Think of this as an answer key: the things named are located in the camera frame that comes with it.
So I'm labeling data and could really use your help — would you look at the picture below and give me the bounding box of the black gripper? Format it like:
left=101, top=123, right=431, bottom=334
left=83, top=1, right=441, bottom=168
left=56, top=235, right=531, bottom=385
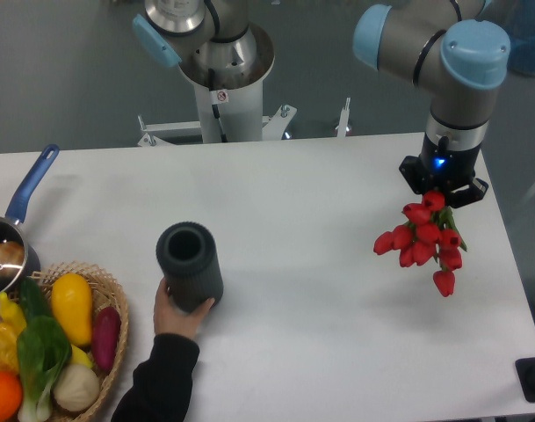
left=399, top=134, right=488, bottom=208

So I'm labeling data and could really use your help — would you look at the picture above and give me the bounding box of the red tulip bouquet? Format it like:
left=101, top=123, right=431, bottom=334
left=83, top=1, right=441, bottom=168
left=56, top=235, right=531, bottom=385
left=373, top=191, right=466, bottom=297

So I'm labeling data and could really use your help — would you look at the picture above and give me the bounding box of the dark grey ribbed vase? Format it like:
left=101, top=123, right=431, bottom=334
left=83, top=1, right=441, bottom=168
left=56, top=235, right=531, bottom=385
left=155, top=222, right=224, bottom=313

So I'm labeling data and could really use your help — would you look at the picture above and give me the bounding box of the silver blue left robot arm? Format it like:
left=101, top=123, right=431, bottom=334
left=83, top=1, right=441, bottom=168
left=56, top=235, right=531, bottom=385
left=132, top=1, right=275, bottom=91

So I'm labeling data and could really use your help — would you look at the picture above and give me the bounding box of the black sleeved forearm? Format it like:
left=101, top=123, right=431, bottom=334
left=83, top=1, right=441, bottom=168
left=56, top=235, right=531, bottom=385
left=112, top=334, right=199, bottom=422

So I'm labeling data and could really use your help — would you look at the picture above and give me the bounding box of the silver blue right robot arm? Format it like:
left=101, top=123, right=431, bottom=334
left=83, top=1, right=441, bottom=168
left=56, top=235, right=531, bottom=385
left=352, top=1, right=510, bottom=208

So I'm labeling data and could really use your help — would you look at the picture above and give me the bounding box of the person's hand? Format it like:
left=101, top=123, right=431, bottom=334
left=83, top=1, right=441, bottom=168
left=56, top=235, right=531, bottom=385
left=153, top=279, right=215, bottom=340

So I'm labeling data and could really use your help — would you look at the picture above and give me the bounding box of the black device at edge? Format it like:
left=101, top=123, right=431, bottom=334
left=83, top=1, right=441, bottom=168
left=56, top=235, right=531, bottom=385
left=515, top=358, right=535, bottom=403

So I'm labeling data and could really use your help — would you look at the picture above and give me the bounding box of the woven wicker basket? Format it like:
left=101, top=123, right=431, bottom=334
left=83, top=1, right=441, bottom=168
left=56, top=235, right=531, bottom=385
left=33, top=261, right=129, bottom=421

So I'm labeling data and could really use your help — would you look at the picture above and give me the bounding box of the purple eggplant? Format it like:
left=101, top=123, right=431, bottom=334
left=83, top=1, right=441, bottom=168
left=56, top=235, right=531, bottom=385
left=91, top=307, right=121, bottom=373

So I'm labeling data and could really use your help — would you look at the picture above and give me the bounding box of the yellow squash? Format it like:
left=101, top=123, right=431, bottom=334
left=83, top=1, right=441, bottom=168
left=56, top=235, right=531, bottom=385
left=51, top=273, right=92, bottom=348

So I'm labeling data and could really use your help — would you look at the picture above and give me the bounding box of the green cucumber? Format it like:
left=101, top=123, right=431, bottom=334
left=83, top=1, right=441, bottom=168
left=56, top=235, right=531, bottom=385
left=19, top=277, right=53, bottom=324

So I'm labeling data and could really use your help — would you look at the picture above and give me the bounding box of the green bok choy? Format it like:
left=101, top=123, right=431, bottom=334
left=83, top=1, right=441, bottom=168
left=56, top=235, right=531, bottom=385
left=17, top=316, right=71, bottom=421

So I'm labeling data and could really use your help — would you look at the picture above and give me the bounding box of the brown bread roll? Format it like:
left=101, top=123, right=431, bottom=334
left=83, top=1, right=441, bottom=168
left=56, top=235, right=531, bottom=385
left=0, top=241, right=25, bottom=280

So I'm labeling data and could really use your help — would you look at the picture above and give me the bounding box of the yellow bell pepper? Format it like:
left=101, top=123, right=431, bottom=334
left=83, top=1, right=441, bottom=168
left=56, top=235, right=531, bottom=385
left=0, top=292, right=26, bottom=375

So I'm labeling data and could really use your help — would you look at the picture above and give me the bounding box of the orange fruit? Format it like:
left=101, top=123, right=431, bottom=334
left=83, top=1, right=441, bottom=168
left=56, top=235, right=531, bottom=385
left=0, top=371, right=23, bottom=421

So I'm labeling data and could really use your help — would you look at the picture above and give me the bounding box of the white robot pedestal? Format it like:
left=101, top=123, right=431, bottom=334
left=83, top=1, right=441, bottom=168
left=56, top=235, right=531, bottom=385
left=138, top=82, right=298, bottom=147

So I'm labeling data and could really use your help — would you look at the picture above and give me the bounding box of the blue handled saucepan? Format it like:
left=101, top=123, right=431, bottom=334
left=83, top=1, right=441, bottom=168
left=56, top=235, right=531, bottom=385
left=0, top=144, right=60, bottom=295

